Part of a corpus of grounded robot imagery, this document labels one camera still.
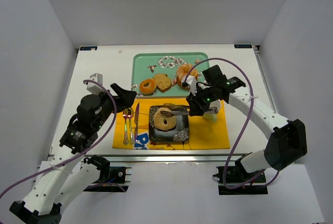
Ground silver metal tongs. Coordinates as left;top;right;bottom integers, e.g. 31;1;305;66
159;106;219;118

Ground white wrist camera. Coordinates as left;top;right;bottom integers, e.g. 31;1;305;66
86;73;103;95
182;76;197;95

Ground blue corner sticker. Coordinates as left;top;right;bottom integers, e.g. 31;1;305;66
234;44;252;48
79;46;98;51

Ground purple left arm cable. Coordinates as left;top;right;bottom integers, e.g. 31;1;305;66
0;79;118;201

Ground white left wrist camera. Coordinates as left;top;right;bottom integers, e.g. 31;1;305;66
86;73;103;95

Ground iridescent fork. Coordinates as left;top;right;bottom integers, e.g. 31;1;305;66
123;109;129;145

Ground black floral square plate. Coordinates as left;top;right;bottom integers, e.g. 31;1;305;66
148;105;189;143

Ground iridescent spoon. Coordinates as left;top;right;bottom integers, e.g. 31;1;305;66
127;108;135;145

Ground brown bread slice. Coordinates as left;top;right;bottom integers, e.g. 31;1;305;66
153;73;172;93

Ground pale yellow mug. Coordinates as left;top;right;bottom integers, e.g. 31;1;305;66
203;100;222;122

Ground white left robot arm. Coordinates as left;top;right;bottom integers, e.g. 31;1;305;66
9;82;137;223

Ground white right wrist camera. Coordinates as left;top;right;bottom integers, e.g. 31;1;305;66
182;76;197;95

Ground pale glazed bagel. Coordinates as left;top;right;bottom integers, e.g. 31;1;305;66
153;107;176;131

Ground iridescent knife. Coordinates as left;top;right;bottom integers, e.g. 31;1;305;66
134;103;140;142

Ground blue left corner sticker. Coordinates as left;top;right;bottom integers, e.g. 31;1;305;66
79;46;98;51

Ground aluminium table frame rail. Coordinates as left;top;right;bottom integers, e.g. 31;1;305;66
81;150;229;163

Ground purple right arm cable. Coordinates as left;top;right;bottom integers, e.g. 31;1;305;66
182;57;281;190

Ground green floral tray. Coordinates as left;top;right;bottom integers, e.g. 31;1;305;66
131;52;208;98

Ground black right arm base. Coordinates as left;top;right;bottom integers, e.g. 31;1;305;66
212;166;268;195

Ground blue right corner sticker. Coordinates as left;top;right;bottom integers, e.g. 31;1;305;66
234;44;252;48

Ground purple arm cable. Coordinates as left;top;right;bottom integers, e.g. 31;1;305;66
182;57;281;190
0;79;118;201

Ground orange donut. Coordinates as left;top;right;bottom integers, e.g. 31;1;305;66
139;78;157;95

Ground sugar-topped bundt cake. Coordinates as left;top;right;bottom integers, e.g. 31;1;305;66
176;64;199;90

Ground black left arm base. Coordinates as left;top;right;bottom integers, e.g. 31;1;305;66
81;155;132;193

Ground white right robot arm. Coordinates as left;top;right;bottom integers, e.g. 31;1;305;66
182;65;308;173

